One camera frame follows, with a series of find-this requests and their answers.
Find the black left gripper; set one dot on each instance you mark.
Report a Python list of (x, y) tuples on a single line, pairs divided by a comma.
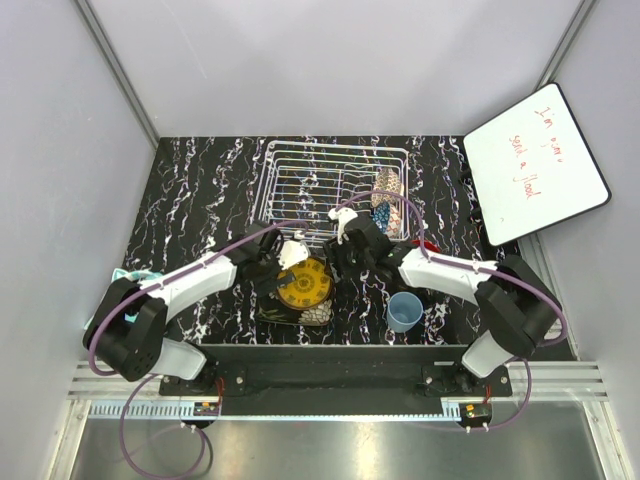
[(271, 284)]

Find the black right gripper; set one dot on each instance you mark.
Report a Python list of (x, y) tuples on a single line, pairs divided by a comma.
[(335, 252)]

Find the yellow patterned round plate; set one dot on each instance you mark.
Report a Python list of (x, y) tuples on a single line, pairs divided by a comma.
[(305, 285)]

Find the black floral square plate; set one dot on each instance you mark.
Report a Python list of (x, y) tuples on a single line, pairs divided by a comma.
[(273, 309)]

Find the blue triangle patterned bowl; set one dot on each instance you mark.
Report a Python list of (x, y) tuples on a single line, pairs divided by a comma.
[(388, 220)]

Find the brown white patterned bowl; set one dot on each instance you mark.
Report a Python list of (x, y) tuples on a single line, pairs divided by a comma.
[(386, 187)]

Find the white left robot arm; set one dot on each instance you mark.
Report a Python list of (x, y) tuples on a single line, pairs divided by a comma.
[(126, 334)]

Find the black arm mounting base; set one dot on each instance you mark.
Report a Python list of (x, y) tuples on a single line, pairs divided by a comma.
[(435, 370)]

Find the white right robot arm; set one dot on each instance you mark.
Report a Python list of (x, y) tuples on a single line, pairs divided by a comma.
[(517, 308)]

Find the black marble pattern mat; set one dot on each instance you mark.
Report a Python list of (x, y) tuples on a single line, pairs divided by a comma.
[(201, 192)]

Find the light blue plastic cup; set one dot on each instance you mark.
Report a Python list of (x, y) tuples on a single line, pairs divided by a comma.
[(404, 311)]

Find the red interior black mug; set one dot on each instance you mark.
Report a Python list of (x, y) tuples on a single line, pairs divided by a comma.
[(426, 245)]

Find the teal white object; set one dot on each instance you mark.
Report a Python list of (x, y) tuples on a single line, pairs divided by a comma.
[(135, 276)]

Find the white dry-erase board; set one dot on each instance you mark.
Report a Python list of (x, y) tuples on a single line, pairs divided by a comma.
[(532, 168)]

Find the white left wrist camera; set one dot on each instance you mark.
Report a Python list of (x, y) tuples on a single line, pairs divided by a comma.
[(293, 251)]

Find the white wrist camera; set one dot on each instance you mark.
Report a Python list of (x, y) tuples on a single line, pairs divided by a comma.
[(293, 251), (342, 216)]

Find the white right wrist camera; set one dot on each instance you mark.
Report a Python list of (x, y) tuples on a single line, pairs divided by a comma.
[(342, 216)]

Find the white wire dish rack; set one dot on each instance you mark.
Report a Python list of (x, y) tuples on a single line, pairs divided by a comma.
[(304, 181)]

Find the aluminium frame rail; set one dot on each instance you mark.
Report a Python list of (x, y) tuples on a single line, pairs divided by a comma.
[(360, 391)]

